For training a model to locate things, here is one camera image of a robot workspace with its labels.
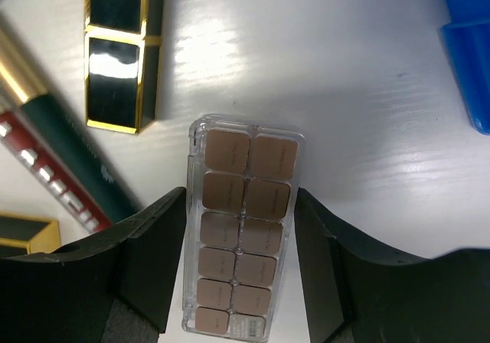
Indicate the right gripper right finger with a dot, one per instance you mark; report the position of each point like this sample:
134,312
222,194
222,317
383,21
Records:
359,289

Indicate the clear eyeshadow palette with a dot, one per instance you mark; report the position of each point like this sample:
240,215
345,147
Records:
242,184

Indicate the black gold lipstick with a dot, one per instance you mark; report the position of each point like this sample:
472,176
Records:
122,46
23,235

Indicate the red lip gloss tube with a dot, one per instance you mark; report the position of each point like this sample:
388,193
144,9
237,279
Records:
35,157

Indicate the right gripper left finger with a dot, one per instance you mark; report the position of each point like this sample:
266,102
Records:
112,286

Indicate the green gold mascara pen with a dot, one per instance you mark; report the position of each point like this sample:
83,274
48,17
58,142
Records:
24,85

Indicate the blue plastic divided bin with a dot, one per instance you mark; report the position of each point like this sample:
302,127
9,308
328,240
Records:
466,39

